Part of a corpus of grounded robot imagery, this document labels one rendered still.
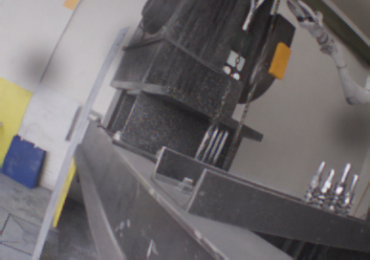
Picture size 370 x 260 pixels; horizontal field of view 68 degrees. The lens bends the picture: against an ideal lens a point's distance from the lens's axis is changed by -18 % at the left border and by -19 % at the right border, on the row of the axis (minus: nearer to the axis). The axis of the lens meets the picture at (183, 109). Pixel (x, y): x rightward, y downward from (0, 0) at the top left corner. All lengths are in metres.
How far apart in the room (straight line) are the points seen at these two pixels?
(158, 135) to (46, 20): 1.51
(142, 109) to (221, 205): 0.76
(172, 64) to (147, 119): 0.25
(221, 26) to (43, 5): 1.49
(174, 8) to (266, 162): 2.07
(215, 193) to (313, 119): 2.98
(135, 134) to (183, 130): 0.18
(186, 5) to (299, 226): 1.00
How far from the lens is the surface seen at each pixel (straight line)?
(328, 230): 0.71
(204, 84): 1.36
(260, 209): 0.55
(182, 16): 1.33
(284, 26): 1.57
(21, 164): 2.30
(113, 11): 2.55
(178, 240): 0.58
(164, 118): 1.23
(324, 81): 3.55
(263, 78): 1.51
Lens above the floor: 0.75
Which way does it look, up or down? 5 degrees up
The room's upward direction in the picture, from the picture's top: 23 degrees clockwise
